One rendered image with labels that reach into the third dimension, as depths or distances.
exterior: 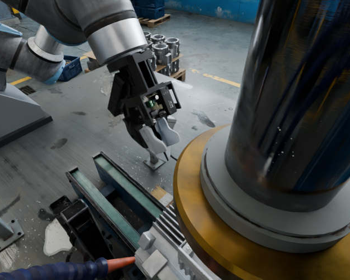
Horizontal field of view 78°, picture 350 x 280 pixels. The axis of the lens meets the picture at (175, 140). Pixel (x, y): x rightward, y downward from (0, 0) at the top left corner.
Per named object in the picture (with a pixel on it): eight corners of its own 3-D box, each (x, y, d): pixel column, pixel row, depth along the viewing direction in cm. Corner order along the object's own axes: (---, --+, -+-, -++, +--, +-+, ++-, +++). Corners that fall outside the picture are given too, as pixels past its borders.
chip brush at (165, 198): (199, 219, 74) (199, 217, 73) (190, 229, 71) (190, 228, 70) (157, 185, 84) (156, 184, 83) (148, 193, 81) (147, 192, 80)
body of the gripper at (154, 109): (153, 130, 35) (120, 56, 31) (128, 130, 42) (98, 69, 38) (184, 110, 39) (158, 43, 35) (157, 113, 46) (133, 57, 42)
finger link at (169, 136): (181, 163, 42) (163, 120, 39) (163, 160, 46) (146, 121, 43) (192, 154, 43) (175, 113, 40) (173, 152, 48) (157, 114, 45)
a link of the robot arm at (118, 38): (80, 45, 37) (125, 33, 42) (94, 73, 38) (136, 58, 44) (98, 25, 30) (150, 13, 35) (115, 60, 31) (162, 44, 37)
